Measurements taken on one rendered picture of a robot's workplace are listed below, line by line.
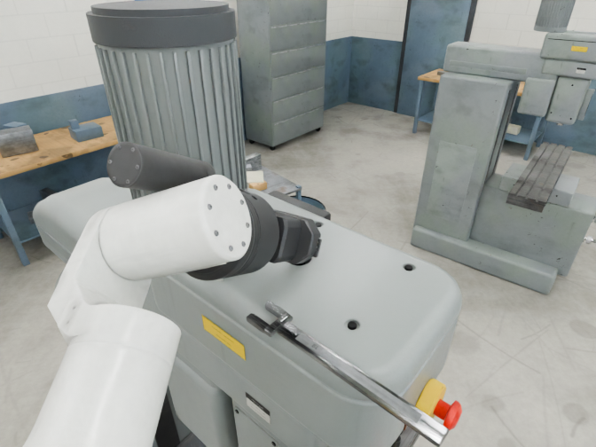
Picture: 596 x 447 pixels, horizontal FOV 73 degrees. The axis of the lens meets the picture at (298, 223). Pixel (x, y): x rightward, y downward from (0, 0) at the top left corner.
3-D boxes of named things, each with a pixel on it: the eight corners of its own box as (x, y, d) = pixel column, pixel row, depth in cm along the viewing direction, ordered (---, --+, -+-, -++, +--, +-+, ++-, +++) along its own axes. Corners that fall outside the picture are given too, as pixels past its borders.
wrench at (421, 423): (452, 426, 38) (454, 420, 37) (434, 458, 35) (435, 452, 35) (269, 303, 52) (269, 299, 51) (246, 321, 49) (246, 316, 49)
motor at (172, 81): (271, 200, 75) (263, 3, 58) (181, 249, 62) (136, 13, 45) (202, 170, 86) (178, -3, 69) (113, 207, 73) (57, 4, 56)
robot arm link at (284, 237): (224, 257, 53) (161, 264, 42) (240, 185, 53) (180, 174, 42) (311, 286, 49) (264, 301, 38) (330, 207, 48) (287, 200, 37)
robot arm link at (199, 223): (286, 266, 37) (214, 280, 27) (192, 284, 41) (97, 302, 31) (263, 146, 38) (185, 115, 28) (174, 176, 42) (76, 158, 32)
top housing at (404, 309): (456, 353, 65) (480, 275, 56) (369, 488, 48) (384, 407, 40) (250, 244, 91) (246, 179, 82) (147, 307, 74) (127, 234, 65)
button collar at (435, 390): (442, 404, 57) (450, 377, 54) (422, 435, 53) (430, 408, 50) (428, 396, 58) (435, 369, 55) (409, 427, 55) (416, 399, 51)
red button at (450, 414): (461, 418, 54) (467, 399, 52) (449, 440, 52) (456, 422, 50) (438, 403, 56) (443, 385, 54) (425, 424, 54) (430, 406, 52)
